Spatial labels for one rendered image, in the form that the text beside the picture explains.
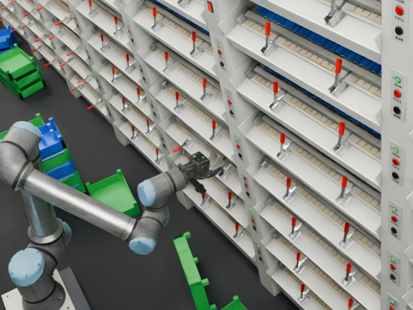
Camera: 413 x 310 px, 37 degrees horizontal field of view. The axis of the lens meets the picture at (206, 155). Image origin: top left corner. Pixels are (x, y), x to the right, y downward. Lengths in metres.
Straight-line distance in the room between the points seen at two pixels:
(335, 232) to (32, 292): 1.34
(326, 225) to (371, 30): 0.79
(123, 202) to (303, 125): 1.71
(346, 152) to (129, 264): 1.59
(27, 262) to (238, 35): 1.38
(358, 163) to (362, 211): 0.19
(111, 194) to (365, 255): 1.79
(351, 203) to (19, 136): 1.21
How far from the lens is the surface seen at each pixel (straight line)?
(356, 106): 1.47
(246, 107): 1.98
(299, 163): 1.88
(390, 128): 1.39
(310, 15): 1.45
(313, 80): 1.56
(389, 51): 1.28
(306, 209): 2.01
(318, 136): 1.68
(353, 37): 1.36
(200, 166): 2.30
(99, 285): 2.94
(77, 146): 3.74
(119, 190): 3.33
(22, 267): 2.65
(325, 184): 1.81
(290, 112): 1.77
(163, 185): 2.25
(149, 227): 2.26
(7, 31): 5.08
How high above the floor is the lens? 2.19
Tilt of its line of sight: 40 degrees down
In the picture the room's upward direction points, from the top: 14 degrees counter-clockwise
